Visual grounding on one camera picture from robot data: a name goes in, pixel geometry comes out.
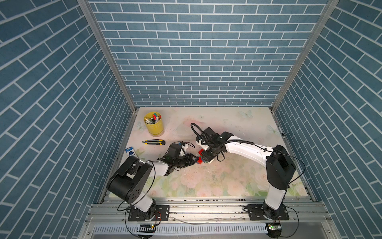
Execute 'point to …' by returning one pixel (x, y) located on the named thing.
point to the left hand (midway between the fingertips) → (198, 161)
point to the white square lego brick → (210, 161)
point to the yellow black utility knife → (158, 142)
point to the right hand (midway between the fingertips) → (205, 157)
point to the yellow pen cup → (154, 122)
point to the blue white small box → (130, 151)
